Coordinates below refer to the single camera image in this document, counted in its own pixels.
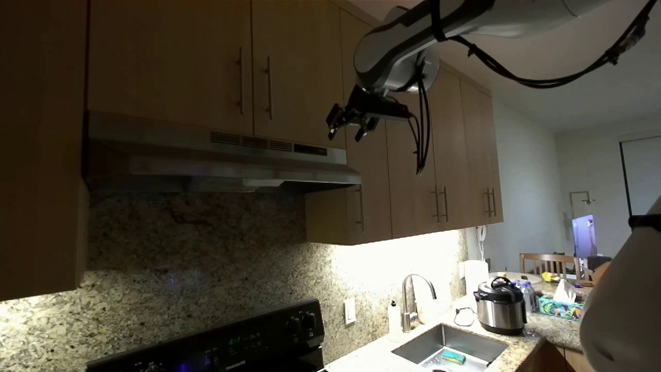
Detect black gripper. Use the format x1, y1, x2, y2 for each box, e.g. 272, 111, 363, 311
327, 84, 413, 140

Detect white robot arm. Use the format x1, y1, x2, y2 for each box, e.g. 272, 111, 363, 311
327, 0, 657, 140

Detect black electric stove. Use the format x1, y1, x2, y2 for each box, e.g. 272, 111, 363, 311
84, 300, 327, 372

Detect wooden upper cabinets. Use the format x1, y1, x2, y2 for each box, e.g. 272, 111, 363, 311
0, 0, 507, 302

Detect white soap bottle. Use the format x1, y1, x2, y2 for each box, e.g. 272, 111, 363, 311
386, 300, 404, 336

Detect chrome faucet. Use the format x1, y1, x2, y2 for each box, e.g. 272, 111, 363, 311
401, 273, 439, 331

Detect wooden chair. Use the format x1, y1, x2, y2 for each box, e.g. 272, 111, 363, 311
518, 252, 576, 274

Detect silver pressure cooker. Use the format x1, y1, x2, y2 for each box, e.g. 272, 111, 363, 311
474, 274, 527, 334

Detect stainless range hood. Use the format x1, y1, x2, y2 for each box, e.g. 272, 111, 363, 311
84, 111, 362, 195

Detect steel kitchen sink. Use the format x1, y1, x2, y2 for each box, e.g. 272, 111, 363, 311
393, 325, 507, 372

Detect green tissue box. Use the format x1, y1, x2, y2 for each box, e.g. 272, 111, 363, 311
538, 278, 583, 321

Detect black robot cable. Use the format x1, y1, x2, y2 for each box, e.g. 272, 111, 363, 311
410, 0, 659, 173

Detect white wall outlet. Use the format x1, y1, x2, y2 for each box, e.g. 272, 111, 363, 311
344, 298, 358, 326

